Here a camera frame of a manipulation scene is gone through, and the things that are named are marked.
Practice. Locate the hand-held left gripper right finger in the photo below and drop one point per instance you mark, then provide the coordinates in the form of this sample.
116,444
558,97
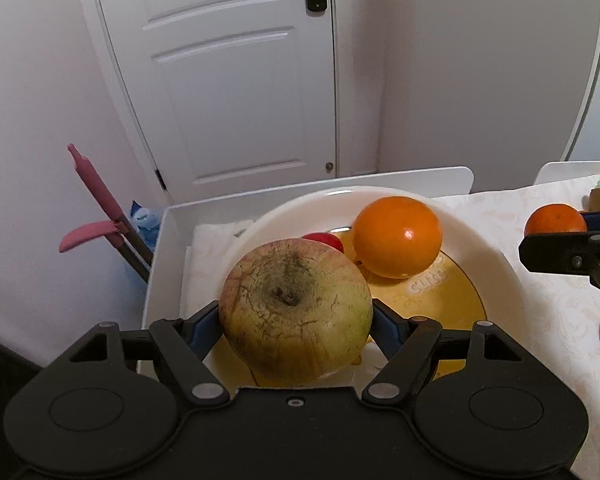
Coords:
385,330

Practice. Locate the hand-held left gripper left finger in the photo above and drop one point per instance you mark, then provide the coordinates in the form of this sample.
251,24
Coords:
206,325

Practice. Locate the small orange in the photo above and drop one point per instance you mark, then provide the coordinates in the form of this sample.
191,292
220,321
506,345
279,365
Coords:
552,222

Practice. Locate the white plate with yellow centre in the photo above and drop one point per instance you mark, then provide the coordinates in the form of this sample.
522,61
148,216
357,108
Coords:
480,260

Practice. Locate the russet yellow-green apple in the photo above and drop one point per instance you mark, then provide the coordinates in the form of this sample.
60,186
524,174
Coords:
295,320

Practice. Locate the white panel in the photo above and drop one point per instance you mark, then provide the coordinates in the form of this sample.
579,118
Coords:
560,170

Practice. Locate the large orange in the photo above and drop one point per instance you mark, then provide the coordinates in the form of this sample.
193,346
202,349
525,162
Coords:
395,240

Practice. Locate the white tray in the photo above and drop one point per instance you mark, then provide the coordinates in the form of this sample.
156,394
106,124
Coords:
170,240

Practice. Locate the small red tomato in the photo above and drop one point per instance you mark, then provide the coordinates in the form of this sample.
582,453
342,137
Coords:
327,240

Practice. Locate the blue plastic bag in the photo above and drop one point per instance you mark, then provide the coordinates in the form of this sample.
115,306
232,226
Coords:
144,222

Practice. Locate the black door hinge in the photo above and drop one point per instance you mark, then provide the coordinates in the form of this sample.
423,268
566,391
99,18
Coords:
159,179

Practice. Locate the white panelled door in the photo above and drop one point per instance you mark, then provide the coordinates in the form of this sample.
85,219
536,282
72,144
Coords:
230,110

